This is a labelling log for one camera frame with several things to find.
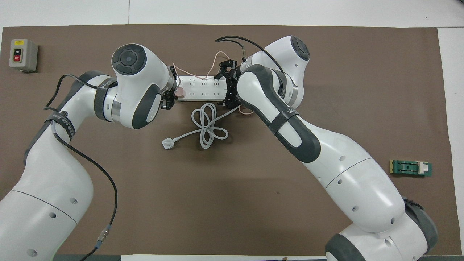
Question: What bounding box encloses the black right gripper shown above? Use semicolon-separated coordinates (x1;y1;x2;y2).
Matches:
215;60;240;108

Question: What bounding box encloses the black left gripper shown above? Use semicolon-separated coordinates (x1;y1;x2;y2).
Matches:
159;91;178;110

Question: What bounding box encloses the white power strip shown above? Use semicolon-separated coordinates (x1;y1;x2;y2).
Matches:
176;75;229;101

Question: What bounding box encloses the thin pink charging cable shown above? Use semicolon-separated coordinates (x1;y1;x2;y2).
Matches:
172;51;254;115

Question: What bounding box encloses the brown table mat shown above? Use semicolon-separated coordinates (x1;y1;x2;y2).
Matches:
0;24;452;256

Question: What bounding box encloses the white power cord with plug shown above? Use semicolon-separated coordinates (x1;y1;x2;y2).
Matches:
162;103;241;150

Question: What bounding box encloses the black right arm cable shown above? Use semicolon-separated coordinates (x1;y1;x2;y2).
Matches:
215;36;287;76

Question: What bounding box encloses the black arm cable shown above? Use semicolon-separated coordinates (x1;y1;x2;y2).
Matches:
43;74;118;261
215;36;287;76

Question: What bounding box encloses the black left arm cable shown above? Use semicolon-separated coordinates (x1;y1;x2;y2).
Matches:
43;74;118;261

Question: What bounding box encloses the grey push button switch box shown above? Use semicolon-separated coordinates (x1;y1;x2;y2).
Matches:
9;39;38;72

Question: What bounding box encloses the green knife switch yellow base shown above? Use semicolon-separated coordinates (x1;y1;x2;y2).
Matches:
390;159;433;177

